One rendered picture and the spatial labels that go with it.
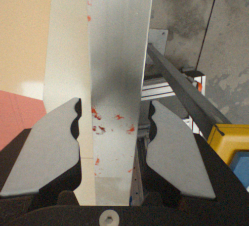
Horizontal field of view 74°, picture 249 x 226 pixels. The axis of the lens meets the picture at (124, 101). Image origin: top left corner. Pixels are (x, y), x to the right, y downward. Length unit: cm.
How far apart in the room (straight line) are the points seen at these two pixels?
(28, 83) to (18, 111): 3
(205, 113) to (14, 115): 31
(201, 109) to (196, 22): 88
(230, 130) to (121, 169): 14
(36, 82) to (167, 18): 102
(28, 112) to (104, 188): 11
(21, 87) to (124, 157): 12
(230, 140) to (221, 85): 118
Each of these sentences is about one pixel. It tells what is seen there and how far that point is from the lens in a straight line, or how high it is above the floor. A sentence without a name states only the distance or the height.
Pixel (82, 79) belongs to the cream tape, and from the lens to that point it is 16.
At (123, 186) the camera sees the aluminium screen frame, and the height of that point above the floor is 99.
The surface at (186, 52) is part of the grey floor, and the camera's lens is 120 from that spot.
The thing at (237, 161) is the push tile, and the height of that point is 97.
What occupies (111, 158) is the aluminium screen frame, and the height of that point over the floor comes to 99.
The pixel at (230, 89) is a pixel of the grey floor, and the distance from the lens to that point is 146.
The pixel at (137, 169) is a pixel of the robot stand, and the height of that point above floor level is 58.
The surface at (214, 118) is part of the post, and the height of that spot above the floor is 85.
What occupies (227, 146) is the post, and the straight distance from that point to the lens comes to 24.
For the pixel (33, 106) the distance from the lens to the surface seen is 19.
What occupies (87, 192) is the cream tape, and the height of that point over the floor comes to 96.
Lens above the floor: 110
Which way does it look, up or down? 62 degrees down
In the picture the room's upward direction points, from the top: 177 degrees clockwise
